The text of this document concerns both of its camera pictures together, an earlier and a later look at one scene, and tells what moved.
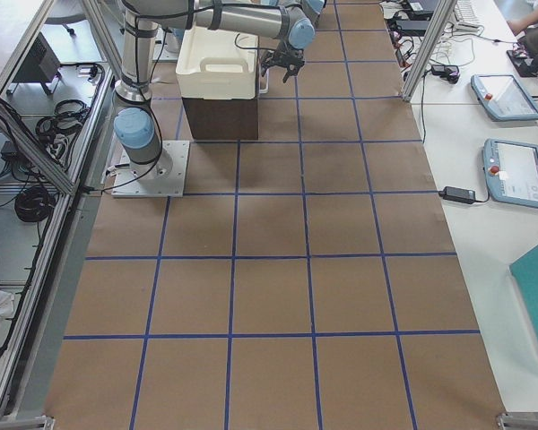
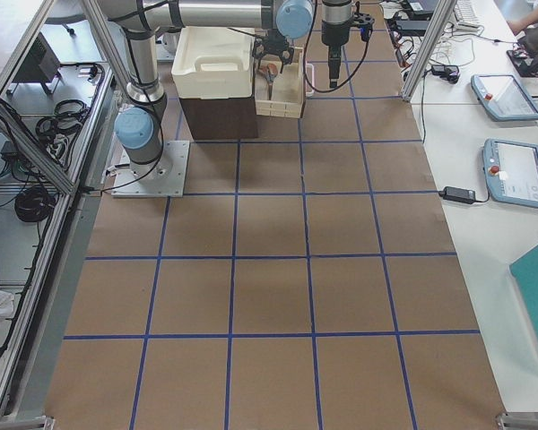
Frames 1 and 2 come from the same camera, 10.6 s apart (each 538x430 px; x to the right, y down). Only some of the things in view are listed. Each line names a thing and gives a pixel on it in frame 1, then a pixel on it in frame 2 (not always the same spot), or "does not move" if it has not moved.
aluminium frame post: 444,12 does not move
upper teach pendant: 504,98 does not move
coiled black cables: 33,203 does not move
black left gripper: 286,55 → 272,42
